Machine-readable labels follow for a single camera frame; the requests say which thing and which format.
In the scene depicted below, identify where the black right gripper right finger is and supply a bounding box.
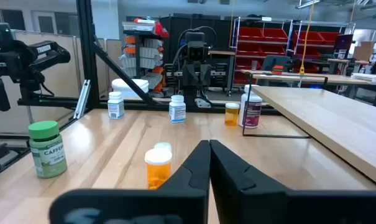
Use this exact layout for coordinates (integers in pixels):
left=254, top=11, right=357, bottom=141
left=209, top=139, right=376, bottom=224

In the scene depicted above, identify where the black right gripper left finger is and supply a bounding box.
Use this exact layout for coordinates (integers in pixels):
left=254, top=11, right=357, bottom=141
left=48, top=139, right=211, bottom=224

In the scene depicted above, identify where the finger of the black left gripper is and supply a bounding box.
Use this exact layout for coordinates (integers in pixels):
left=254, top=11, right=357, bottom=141
left=183, top=63, right=197, bottom=87
left=197, top=63, right=212, bottom=87

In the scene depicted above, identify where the orange pill bottle white cap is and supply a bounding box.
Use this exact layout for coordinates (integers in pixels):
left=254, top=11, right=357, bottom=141
left=224, top=102, right=241, bottom=127
left=144, top=148, right=173, bottom=190

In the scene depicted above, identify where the white bottle blue label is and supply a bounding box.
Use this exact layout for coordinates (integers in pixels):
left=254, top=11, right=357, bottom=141
left=168, top=95, right=187, bottom=124
left=108, top=91, right=126, bottom=120

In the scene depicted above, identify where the white bottle maroon label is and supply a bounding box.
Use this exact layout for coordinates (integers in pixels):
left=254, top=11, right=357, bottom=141
left=238, top=84, right=264, bottom=129

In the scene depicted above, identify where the green caffeine bottle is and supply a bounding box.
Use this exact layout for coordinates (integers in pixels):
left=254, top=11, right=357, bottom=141
left=28, top=120, right=68, bottom=179

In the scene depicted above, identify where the black cabinet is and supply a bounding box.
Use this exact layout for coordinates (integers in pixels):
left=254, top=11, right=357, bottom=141
left=158, top=12, right=237, bottom=65

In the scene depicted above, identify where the black cart with parts bins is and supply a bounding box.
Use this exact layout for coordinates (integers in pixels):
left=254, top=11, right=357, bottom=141
left=118, top=17, right=170, bottom=94

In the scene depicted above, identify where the dark office chair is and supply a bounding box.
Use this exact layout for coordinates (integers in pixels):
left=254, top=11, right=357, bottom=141
left=261, top=55, right=293, bottom=73

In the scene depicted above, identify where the large white jug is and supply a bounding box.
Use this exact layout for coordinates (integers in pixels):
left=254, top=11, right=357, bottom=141
left=111, top=78, right=150, bottom=99

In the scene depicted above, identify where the wooden office table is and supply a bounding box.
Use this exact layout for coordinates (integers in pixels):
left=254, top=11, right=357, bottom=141
left=239, top=68, right=376, bottom=108

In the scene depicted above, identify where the dark monitor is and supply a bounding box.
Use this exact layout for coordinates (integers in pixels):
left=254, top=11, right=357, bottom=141
left=333, top=33, right=354, bottom=53

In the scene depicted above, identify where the white flat stack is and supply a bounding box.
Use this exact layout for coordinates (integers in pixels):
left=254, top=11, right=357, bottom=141
left=350, top=72, right=376, bottom=83

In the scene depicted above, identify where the cardboard box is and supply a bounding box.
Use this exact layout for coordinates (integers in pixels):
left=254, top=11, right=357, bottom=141
left=352, top=40, right=376, bottom=62

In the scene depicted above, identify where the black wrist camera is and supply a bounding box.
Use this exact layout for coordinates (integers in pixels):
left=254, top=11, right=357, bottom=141
left=186, top=40, right=208, bottom=62

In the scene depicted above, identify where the wire rack with red bins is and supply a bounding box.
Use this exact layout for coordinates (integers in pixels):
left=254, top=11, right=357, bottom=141
left=230, top=17, right=293, bottom=85
left=291, top=20, right=355, bottom=74

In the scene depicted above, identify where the yellow hanging cable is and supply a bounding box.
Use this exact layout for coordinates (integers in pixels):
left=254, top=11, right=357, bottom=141
left=298, top=0, right=316, bottom=76

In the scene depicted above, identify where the black aluminium rig frame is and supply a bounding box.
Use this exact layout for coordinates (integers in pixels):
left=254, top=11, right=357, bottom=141
left=17, top=0, right=280, bottom=121

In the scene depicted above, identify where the wooden shelf black metal frame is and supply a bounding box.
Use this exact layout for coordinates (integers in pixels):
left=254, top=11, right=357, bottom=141
left=241, top=72, right=376, bottom=189

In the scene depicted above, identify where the silver aluminium bracket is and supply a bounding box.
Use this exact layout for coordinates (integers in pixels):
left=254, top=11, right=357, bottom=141
left=73, top=79, right=91, bottom=120

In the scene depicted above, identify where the beige partition wall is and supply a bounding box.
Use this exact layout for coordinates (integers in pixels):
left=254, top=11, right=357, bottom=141
left=12, top=29, right=123, bottom=134

